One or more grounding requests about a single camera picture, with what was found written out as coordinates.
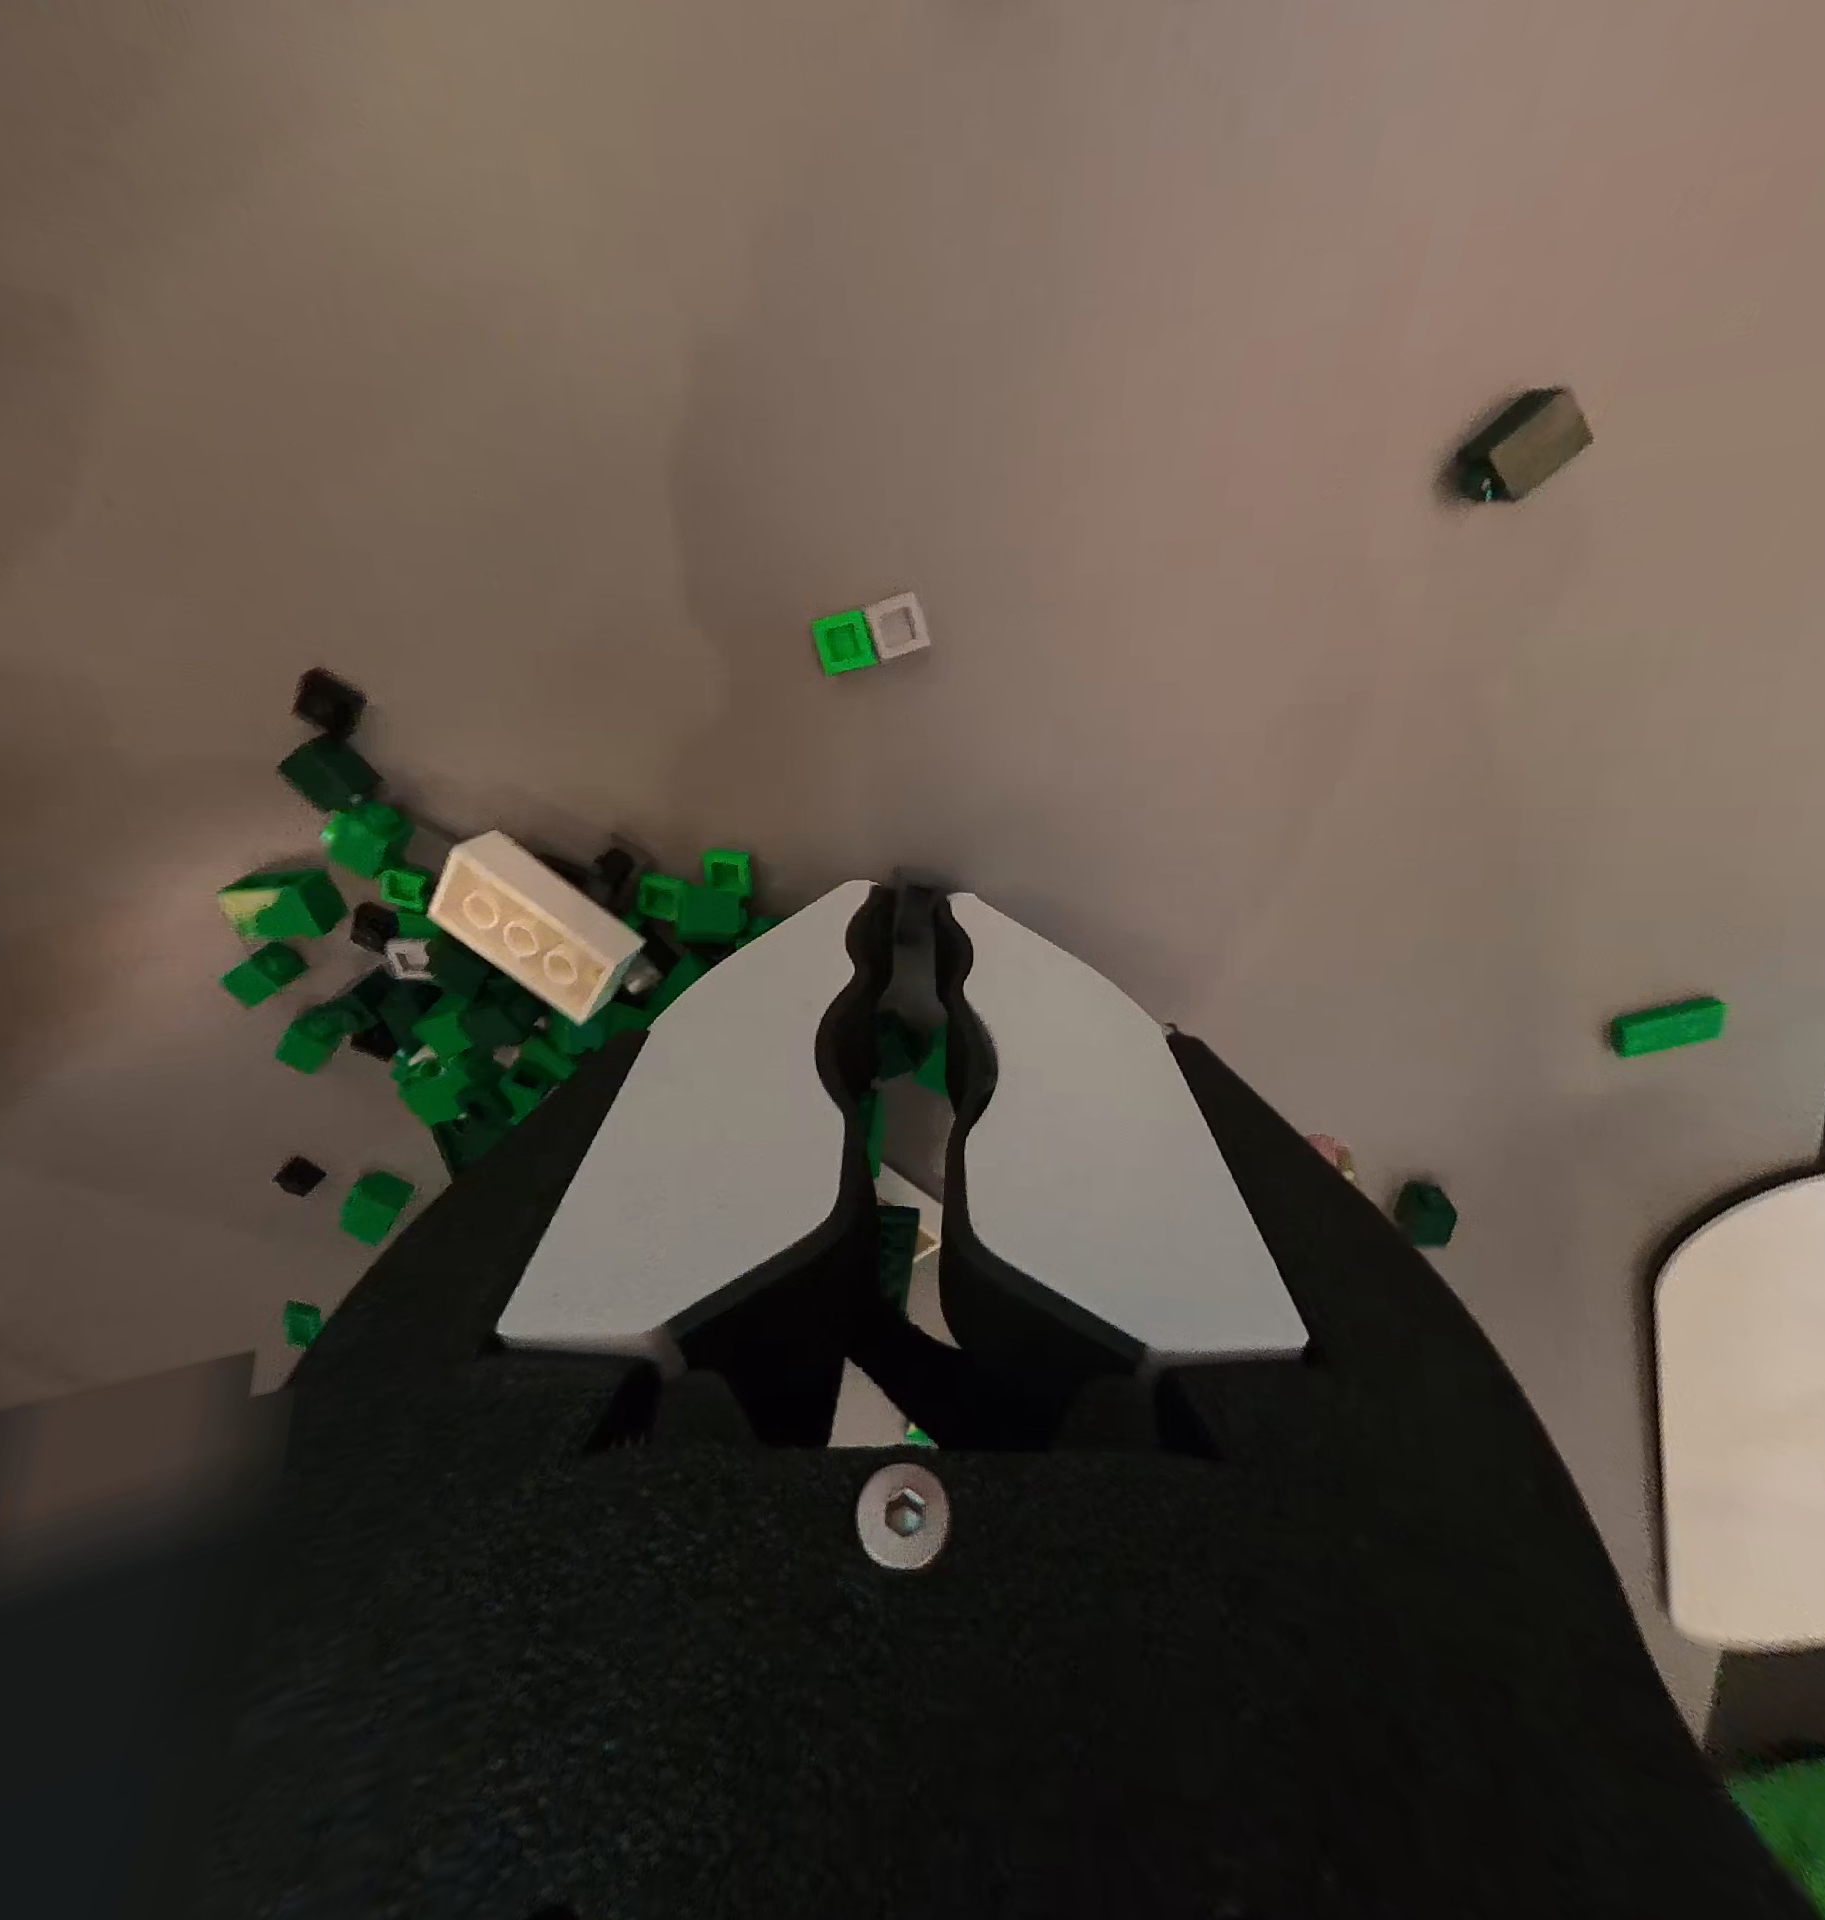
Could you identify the dark grey lego brick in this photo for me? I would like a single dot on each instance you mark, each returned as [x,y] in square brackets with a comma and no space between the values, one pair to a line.
[1523,442]

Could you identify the small green square lego tile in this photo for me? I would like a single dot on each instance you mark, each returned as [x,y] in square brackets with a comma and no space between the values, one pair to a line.
[845,643]

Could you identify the small dark green lego brick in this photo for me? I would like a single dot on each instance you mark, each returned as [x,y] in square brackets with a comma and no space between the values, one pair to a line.
[1425,1212]

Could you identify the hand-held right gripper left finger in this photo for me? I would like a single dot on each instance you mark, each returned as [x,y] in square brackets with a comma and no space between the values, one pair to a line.
[672,1156]

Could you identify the small white square lego tile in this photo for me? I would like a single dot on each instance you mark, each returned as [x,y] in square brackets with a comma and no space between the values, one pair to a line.
[899,627]

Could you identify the narrow green lego plate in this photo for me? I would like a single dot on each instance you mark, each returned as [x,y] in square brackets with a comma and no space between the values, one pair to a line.
[1666,1027]

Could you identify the pile of green lego pieces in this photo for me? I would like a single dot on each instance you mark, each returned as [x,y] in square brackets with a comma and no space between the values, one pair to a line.
[464,1036]

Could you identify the white lamp base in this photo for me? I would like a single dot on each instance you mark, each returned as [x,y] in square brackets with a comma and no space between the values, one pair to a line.
[1753,1426]

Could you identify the green cardboard box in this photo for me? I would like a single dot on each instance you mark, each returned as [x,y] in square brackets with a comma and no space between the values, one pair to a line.
[1813,1837]

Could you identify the tiny black lego piece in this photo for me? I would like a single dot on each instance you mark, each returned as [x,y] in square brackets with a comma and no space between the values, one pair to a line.
[301,1175]

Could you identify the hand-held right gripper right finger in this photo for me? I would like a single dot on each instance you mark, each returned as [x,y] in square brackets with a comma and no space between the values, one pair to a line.
[1122,1171]

